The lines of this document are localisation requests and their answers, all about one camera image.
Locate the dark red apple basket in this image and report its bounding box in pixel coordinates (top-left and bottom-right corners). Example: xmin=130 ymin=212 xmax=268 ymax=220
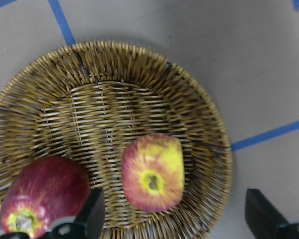
xmin=0 ymin=156 xmax=90 ymax=239

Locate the red yellow apple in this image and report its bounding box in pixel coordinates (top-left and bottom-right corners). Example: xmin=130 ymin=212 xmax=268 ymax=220
xmin=122 ymin=133 xmax=185 ymax=212

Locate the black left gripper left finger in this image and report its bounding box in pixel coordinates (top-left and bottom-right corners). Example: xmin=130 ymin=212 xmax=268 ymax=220
xmin=47 ymin=188 xmax=105 ymax=239

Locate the brown wicker basket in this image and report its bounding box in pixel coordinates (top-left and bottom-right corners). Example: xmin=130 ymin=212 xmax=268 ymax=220
xmin=0 ymin=41 xmax=232 ymax=239

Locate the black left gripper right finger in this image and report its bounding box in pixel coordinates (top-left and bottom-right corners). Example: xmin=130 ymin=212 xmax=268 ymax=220
xmin=245 ymin=189 xmax=299 ymax=239

